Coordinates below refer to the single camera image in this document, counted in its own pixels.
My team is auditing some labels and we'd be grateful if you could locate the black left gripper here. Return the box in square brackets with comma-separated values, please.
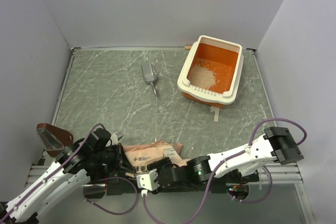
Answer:
[91, 142, 137, 175]

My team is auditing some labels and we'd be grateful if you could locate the pink cat litter bag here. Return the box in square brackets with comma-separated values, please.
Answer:
[123, 140, 190, 178]

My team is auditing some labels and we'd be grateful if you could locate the grey metal litter scoop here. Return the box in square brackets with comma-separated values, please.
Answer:
[142, 62, 158, 97]

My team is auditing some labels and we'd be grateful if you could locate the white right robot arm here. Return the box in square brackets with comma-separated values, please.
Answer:
[137, 126, 304, 191]

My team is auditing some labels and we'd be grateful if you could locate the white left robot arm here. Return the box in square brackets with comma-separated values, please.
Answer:
[1, 124, 135, 223]

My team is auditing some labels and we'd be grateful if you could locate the clean litter pile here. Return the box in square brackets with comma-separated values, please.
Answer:
[187, 59, 232, 90]

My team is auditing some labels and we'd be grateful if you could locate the orange and white litter box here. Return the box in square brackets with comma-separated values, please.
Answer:
[177, 35, 244, 108]

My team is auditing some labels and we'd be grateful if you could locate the brown dustpan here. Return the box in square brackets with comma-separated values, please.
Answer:
[36, 123, 74, 157]

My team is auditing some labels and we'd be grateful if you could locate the black mounting base rail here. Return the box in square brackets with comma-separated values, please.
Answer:
[83, 170, 259, 199]

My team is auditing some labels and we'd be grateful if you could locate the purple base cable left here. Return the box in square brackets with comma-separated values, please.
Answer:
[82, 178, 139, 215]

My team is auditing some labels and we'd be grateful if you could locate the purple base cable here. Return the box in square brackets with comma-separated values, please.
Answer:
[227, 166, 274, 204]
[82, 178, 139, 215]

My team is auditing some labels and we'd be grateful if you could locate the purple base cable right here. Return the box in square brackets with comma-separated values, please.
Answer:
[227, 166, 274, 204]

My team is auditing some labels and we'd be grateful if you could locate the aluminium frame rail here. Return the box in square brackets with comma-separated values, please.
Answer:
[257, 163, 303, 184]

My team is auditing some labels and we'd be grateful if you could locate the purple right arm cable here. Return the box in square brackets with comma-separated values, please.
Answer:
[143, 118, 308, 224]

